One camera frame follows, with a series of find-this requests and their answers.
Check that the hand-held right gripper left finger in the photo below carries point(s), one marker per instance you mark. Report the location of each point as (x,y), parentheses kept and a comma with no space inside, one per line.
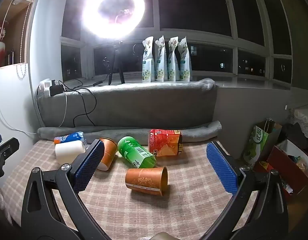
(88,166)

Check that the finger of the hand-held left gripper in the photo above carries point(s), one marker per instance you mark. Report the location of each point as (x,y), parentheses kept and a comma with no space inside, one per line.
(8,147)

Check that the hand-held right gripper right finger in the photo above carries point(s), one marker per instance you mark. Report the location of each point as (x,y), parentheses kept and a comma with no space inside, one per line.
(222,170)

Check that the orange paper cup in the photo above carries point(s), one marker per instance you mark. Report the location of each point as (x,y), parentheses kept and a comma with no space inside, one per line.
(144,178)
(109,150)

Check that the white paper roll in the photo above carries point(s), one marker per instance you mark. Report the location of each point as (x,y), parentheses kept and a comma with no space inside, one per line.
(68,151)

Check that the blue snack packet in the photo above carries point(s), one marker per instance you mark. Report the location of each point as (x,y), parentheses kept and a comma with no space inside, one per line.
(68,137)

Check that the green paper shopping bag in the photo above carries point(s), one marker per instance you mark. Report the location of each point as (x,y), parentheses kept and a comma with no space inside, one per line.
(256,142)

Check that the green drink can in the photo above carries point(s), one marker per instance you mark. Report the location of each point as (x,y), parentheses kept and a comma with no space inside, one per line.
(135,152)

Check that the red snack box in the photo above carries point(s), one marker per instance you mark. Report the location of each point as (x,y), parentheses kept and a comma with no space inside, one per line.
(165,142)

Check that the red cardboard box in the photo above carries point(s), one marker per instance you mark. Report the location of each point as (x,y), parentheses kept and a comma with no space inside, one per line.
(289,170)

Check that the white power strip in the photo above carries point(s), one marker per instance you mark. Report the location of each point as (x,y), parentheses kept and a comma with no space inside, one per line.
(45,87)

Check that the black charger plug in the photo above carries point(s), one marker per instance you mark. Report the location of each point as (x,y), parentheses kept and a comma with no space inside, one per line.
(55,90)

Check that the checkered mat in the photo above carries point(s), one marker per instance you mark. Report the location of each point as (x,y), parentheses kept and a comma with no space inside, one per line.
(149,212)

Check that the grey blanket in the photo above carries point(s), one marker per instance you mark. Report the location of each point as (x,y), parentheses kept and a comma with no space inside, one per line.
(144,105)

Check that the lace cloth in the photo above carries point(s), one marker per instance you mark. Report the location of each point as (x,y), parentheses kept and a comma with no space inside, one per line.
(304,122)

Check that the wooden shelf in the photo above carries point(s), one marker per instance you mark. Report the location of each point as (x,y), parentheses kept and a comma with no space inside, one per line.
(18,42)

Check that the black tripod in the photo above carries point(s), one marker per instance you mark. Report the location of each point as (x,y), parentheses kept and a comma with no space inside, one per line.
(116,60)

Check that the white green standing pouch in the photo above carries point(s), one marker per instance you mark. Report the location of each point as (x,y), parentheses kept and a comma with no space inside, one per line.
(173,60)
(185,60)
(161,60)
(148,62)

